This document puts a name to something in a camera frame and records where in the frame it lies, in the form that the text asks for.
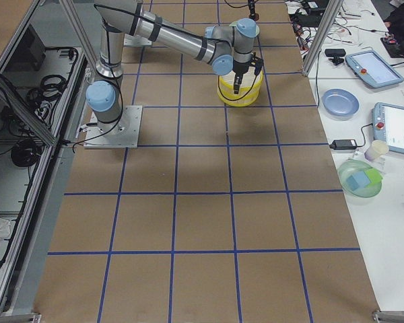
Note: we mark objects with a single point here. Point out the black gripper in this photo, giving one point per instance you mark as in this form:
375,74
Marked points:
241,68

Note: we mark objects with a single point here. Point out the yellow bamboo steamer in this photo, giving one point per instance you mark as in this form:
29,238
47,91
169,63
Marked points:
249,79
246,96

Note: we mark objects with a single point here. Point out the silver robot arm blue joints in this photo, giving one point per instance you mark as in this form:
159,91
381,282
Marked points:
218,47

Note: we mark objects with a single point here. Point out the pale green plate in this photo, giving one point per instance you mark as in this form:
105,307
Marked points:
247,27

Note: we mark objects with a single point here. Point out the black webcam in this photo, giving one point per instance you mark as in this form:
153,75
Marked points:
335,55

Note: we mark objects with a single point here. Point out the blue plate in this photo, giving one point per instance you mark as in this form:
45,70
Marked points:
340,104

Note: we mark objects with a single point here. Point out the black power adapter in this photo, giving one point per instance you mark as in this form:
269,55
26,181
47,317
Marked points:
343,144

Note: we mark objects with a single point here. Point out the far teach pendant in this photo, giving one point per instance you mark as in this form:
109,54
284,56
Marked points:
372,69

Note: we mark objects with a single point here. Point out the teach pendant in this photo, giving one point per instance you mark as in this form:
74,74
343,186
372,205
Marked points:
372,69
388,125

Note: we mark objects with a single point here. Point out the white paper cup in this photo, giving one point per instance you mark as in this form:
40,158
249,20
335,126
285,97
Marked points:
376,149

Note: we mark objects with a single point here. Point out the green glass bowl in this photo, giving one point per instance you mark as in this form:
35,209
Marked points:
351,166

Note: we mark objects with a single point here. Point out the blue sponge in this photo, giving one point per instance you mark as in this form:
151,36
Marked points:
356,181

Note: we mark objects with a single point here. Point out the near teach pendant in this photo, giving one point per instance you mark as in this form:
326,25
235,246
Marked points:
388,125

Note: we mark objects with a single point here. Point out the green sponge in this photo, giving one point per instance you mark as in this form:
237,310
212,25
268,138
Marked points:
374,176

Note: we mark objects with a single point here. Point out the aluminium frame post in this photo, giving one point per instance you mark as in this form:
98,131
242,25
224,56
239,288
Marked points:
325,25

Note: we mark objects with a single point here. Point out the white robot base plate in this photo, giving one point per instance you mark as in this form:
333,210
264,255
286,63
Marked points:
111,136

